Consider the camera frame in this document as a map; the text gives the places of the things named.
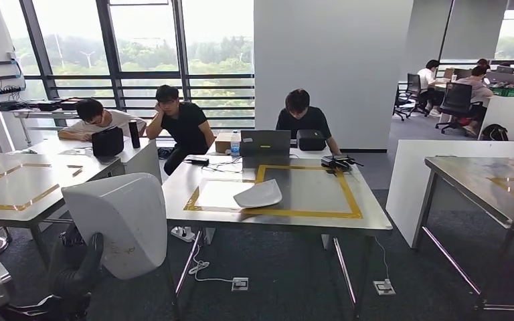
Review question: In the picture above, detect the white power strip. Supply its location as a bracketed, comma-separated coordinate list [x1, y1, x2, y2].
[170, 225, 196, 243]

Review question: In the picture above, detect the steel table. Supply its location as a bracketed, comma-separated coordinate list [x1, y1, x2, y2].
[0, 106, 80, 147]

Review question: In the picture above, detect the black router with antennas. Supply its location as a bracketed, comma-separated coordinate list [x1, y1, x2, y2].
[321, 154, 364, 173]

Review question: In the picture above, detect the white desk partition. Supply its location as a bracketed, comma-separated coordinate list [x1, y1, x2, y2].
[479, 90, 514, 142]

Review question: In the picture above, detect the black window railing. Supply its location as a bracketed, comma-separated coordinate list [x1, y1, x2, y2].
[24, 73, 256, 130]

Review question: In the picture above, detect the black office chair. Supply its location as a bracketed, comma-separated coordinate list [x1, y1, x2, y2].
[435, 82, 475, 134]
[392, 73, 428, 122]

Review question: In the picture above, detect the grey laptop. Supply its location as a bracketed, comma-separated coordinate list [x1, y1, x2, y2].
[240, 129, 292, 157]

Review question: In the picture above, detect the white floor cable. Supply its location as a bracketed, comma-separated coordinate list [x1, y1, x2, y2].
[188, 241, 236, 284]

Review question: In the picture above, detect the steel workbench with yellow tape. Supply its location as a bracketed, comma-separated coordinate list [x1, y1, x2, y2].
[0, 152, 125, 267]
[416, 156, 514, 313]
[161, 152, 394, 321]

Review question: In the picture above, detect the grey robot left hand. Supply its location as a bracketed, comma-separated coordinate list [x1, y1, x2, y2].
[46, 223, 106, 298]

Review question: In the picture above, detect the black cable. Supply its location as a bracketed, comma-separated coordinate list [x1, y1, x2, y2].
[201, 157, 244, 175]

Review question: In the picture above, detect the black bottle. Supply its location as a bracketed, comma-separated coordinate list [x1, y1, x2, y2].
[128, 119, 141, 149]

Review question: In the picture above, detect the small cardboard box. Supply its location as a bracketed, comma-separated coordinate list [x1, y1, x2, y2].
[214, 132, 234, 154]

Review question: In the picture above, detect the white plastic car part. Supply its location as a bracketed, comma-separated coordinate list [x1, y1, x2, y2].
[61, 173, 168, 281]
[233, 178, 284, 209]

